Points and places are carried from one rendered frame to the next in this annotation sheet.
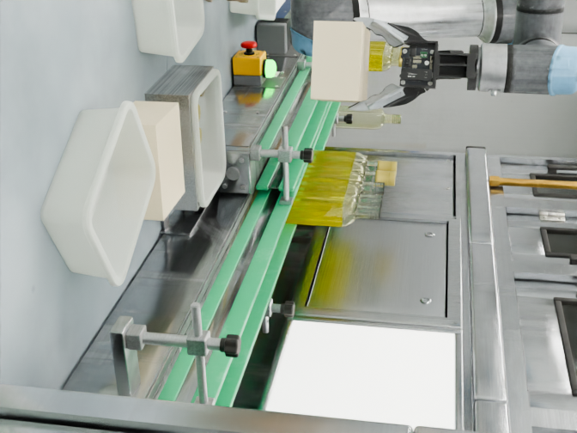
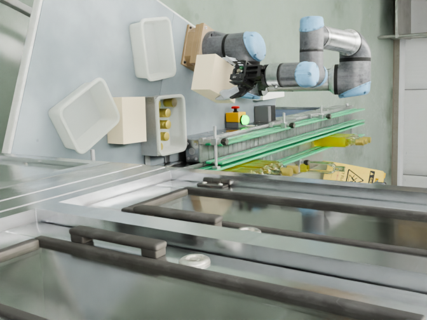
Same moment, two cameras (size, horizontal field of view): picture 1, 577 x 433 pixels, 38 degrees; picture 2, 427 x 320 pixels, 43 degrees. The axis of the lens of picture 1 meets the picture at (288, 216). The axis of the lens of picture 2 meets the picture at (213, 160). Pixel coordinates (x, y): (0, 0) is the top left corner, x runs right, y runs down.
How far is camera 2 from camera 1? 0.96 m
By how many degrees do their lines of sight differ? 28
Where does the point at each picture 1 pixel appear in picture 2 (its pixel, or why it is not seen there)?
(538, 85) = (291, 79)
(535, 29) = (304, 59)
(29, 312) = (32, 148)
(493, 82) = (271, 79)
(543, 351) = not seen: hidden behind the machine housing
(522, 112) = not seen: outside the picture
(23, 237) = (35, 115)
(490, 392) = not seen: hidden behind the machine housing
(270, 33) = (261, 110)
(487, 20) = (329, 79)
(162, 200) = (124, 134)
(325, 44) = (199, 65)
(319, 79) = (196, 80)
